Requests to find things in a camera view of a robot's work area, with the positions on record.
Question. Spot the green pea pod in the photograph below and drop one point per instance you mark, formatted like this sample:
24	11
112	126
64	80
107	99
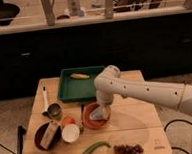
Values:
95	146

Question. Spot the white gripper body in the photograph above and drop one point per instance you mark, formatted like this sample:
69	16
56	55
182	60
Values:
103	98

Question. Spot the red bowl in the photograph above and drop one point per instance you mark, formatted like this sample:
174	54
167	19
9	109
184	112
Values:
91	124

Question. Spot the dark red plate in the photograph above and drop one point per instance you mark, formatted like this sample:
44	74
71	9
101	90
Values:
40	133

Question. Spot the dark red grapes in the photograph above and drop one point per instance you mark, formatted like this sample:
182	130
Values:
128	149

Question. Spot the green tray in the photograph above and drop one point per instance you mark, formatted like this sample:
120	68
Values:
71	89

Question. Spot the light grey towel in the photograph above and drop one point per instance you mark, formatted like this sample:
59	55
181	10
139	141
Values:
100	112

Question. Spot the black round stool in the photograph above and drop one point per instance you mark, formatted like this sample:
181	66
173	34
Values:
8	12

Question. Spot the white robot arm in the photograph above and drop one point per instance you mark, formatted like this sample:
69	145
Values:
109	82

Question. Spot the yellow corn cob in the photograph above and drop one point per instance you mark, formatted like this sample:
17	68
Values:
79	76

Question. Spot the orange fruit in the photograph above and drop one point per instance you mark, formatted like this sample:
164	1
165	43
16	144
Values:
67	120

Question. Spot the white sponge block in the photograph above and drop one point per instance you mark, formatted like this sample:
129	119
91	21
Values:
49	135

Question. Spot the metal cup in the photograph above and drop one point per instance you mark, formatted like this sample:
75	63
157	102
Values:
54	111

